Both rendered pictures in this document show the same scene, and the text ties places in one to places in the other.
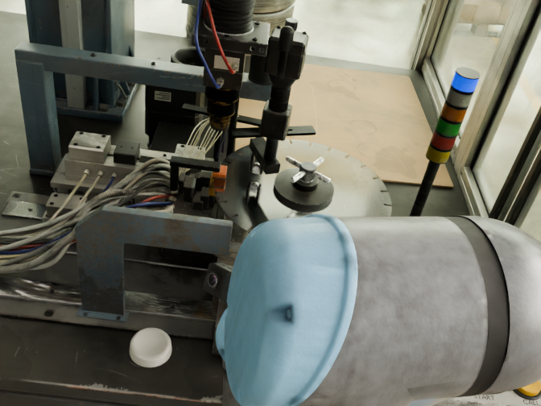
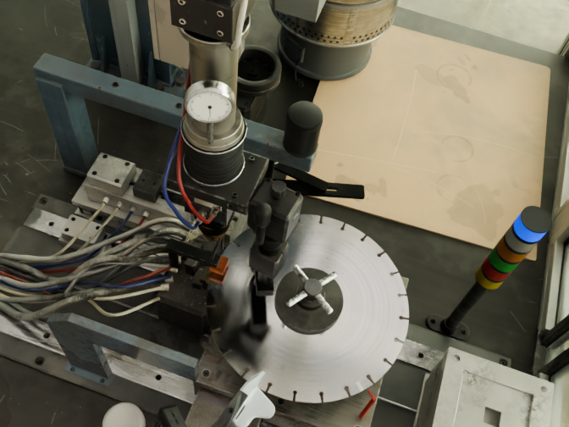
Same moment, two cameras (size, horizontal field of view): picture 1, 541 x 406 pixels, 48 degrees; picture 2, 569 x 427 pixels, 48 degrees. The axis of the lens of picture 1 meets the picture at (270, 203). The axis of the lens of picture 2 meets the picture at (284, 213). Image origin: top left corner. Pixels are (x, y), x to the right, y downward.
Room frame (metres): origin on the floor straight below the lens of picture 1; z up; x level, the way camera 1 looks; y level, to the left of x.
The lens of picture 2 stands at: (0.45, -0.10, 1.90)
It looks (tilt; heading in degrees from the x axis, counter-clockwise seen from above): 58 degrees down; 14
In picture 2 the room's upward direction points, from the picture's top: 10 degrees clockwise
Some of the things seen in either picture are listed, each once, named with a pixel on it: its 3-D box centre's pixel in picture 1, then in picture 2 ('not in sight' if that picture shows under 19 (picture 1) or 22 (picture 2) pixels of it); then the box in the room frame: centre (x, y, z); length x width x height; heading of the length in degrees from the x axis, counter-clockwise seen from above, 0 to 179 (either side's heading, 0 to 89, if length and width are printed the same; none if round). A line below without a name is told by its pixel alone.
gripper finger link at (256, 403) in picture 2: not in sight; (256, 402); (0.71, -0.05, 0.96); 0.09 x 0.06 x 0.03; 171
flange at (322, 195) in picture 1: (304, 184); (309, 297); (0.89, -0.06, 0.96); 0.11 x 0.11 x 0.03
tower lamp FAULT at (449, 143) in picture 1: (443, 138); (499, 265); (1.05, -0.32, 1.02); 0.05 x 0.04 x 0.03; 4
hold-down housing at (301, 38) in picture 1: (282, 81); (272, 229); (0.86, 0.01, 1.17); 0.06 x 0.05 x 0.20; 85
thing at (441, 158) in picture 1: (439, 151); (491, 274); (1.05, -0.32, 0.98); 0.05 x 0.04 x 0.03; 4
